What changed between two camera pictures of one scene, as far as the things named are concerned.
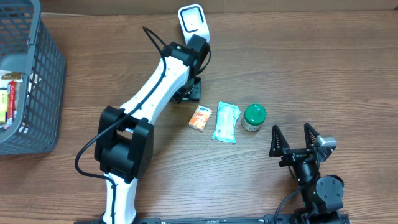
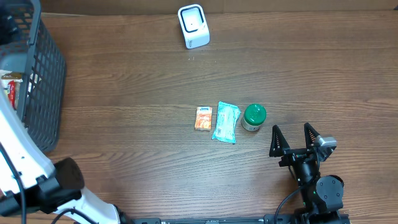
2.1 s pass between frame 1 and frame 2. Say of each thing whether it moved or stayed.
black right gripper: stayed
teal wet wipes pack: stayed
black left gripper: moved
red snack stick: stayed
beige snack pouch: stayed
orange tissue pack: moved
